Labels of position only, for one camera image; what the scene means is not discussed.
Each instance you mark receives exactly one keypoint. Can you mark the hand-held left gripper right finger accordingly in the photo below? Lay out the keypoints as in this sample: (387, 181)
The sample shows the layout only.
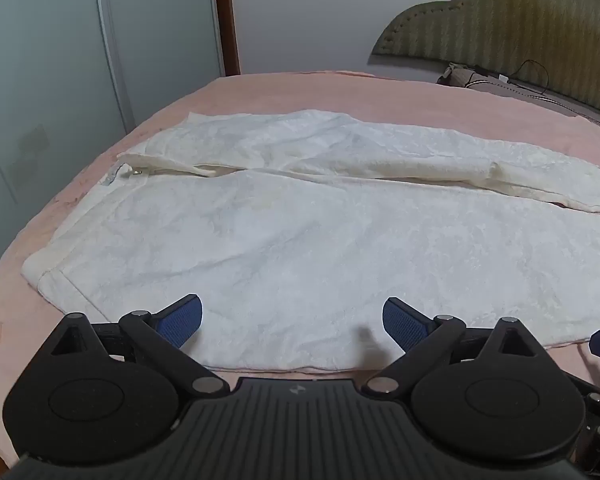
(404, 324)

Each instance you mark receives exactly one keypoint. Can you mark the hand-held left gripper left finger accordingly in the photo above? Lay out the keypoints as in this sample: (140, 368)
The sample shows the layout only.
(182, 321)

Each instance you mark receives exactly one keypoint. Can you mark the white pants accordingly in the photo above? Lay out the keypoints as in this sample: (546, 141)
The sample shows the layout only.
(305, 240)

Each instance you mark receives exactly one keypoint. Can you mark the pink blanket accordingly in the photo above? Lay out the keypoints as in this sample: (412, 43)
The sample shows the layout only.
(40, 195)

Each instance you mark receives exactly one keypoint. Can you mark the grey brown pillow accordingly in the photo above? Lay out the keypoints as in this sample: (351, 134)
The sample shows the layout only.
(485, 86)

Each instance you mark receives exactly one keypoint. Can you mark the frosted glass wardrobe door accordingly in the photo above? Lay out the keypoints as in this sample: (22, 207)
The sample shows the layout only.
(165, 35)
(35, 100)

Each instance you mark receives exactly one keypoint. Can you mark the green padded headboard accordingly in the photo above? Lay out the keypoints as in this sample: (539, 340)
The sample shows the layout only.
(520, 25)

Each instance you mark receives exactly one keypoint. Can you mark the brown wooden wardrobe frame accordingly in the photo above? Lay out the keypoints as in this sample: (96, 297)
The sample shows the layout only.
(227, 15)

